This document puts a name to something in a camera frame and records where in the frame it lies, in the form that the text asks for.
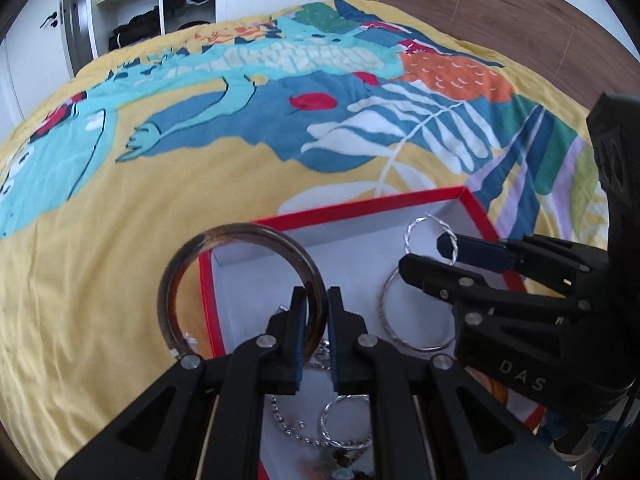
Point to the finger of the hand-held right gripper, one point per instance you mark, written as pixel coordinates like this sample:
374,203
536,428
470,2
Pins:
440,280
475,252

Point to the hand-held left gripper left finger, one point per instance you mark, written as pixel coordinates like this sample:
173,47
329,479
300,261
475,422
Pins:
300,335

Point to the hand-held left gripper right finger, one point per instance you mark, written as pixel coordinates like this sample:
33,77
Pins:
334,340

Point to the twisted silver hoop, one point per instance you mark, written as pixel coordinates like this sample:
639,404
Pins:
324,422
411,232

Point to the large thin metal bangle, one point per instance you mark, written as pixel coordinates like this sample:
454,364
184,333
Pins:
415,347

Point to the amber orange bangle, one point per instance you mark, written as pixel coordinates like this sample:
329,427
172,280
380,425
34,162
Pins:
500,391

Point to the dark brown bangle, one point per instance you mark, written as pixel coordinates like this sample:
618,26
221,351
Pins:
280,245

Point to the red jewelry box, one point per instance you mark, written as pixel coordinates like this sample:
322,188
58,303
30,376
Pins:
350,205

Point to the yellow dinosaur printed blanket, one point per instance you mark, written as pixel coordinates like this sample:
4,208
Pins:
125,260

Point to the wooden headboard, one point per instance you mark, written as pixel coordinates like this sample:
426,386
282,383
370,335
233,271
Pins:
500,25

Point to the dark folded clothes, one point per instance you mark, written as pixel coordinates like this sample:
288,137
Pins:
137,27

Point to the white door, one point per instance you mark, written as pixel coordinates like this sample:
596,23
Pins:
30,70

